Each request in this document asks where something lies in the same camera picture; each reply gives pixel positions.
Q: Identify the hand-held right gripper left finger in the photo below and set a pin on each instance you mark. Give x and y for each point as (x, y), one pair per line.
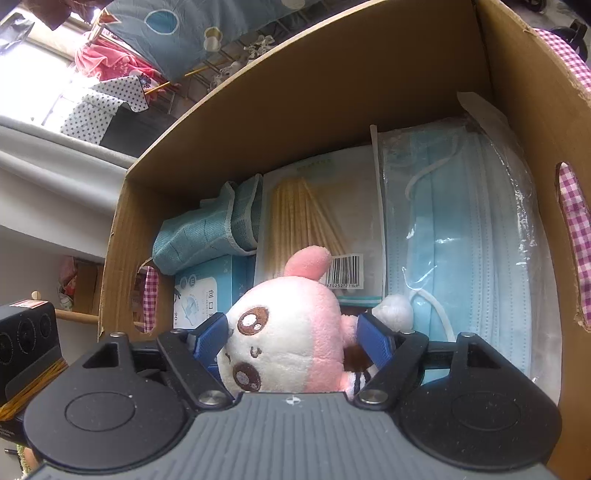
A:
(212, 334)

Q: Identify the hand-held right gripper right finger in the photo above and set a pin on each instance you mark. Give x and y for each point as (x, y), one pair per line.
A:
(376, 341)

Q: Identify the blue bandage box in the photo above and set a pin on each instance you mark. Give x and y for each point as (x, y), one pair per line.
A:
(203, 286)

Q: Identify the pink and white plush toy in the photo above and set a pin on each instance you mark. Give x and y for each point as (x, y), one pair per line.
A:
(286, 332)

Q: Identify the teal checked dish cloth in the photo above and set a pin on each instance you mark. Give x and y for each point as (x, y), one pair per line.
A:
(194, 240)

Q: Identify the blue face mask pack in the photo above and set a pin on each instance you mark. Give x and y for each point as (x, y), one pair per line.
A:
(471, 240)

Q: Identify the brown cardboard box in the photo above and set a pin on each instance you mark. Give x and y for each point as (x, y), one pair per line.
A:
(323, 101)

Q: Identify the wooden rod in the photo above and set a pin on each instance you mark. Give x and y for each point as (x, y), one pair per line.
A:
(74, 317)

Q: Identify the white curtain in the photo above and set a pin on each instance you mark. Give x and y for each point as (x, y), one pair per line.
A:
(46, 184)

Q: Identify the dark grey cabinet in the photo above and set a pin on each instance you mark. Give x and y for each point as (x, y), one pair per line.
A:
(138, 134)

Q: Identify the pink checkered cloth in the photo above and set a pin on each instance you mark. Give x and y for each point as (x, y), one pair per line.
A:
(575, 221)

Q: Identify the white polka dot cloth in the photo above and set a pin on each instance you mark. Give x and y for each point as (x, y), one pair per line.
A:
(97, 110)

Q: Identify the pink garment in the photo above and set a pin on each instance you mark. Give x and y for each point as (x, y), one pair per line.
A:
(106, 60)

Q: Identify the blue blanket with circles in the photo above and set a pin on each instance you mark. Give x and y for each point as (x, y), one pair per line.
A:
(184, 27)

